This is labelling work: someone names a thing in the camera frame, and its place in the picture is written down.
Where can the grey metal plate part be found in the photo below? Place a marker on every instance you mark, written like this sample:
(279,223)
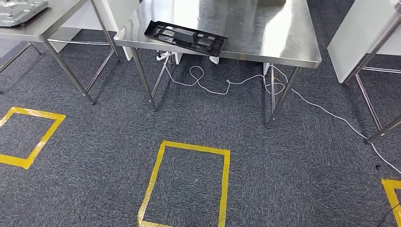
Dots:
(22,12)

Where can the stainless steel workbench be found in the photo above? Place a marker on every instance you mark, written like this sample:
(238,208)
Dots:
(266,31)

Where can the steel frame table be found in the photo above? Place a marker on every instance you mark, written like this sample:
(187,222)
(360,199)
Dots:
(369,103)
(53,18)

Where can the white power strip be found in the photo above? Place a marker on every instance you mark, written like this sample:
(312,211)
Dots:
(163,57)

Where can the yellow floor tape square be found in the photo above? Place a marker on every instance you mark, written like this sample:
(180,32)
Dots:
(31,113)
(194,147)

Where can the black plastic plate frame part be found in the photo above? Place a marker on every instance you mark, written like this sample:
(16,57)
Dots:
(184,37)

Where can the white plug adapter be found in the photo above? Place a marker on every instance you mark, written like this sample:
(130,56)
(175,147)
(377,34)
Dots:
(214,60)

